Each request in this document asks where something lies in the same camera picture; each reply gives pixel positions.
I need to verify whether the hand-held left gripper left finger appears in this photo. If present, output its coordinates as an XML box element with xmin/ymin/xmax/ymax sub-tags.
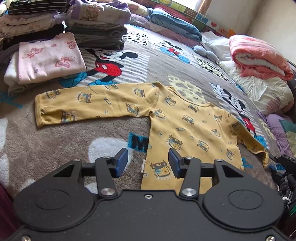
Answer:
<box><xmin>52</xmin><ymin>148</ymin><xmax>129</xmax><ymax>199</ymax></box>

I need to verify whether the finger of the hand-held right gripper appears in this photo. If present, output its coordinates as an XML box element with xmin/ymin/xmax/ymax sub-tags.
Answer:
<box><xmin>269</xmin><ymin>155</ymin><xmax>296</xmax><ymax>173</ymax></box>

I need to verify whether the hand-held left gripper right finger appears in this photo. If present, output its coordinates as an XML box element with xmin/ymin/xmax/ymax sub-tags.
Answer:
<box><xmin>168</xmin><ymin>148</ymin><xmax>245</xmax><ymax>199</ymax></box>

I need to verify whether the yellow printed long-sleeve shirt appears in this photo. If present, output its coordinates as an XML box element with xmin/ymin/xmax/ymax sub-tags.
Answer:
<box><xmin>35</xmin><ymin>81</ymin><xmax>270</xmax><ymax>194</ymax></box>

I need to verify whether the stack of grey folded clothes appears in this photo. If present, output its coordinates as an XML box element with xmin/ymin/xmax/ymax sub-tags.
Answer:
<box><xmin>68</xmin><ymin>23</ymin><xmax>127</xmax><ymax>51</ymax></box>

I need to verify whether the small pile of folded clothes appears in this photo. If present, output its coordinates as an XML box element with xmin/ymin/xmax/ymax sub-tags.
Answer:
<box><xmin>0</xmin><ymin>11</ymin><xmax>59</xmax><ymax>38</ymax></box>

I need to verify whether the purple pillow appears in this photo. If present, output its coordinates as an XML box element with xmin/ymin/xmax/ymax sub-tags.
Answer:
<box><xmin>256</xmin><ymin>111</ymin><xmax>296</xmax><ymax>158</ymax></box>

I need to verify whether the cartoon mouse printed blanket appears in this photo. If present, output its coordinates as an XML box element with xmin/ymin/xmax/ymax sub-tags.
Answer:
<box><xmin>0</xmin><ymin>23</ymin><xmax>296</xmax><ymax>209</ymax></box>

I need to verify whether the pink folded quilt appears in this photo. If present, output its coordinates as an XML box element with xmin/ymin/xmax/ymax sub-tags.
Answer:
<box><xmin>229</xmin><ymin>34</ymin><xmax>295</xmax><ymax>81</ymax></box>

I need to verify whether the pink printed folded garment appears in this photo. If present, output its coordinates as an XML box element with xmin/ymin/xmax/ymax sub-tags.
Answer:
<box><xmin>18</xmin><ymin>32</ymin><xmax>86</xmax><ymax>84</ymax></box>

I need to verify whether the blue folded quilt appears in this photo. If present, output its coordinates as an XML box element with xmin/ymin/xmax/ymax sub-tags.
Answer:
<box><xmin>150</xmin><ymin>8</ymin><xmax>203</xmax><ymax>42</ymax></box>

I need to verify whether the purple floral folded garment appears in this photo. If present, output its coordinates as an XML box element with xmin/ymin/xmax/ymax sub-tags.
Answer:
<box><xmin>65</xmin><ymin>0</ymin><xmax>131</xmax><ymax>26</ymax></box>

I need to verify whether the orange cartoon printed pillow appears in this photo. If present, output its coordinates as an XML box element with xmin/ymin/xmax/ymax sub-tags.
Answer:
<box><xmin>125</xmin><ymin>0</ymin><xmax>153</xmax><ymax>17</ymax></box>

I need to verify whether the window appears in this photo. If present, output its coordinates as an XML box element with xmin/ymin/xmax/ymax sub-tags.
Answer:
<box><xmin>172</xmin><ymin>0</ymin><xmax>208</xmax><ymax>12</ymax></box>

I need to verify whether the black white striped folded garment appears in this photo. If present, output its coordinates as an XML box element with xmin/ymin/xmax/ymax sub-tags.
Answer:
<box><xmin>8</xmin><ymin>0</ymin><xmax>68</xmax><ymax>15</ymax></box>

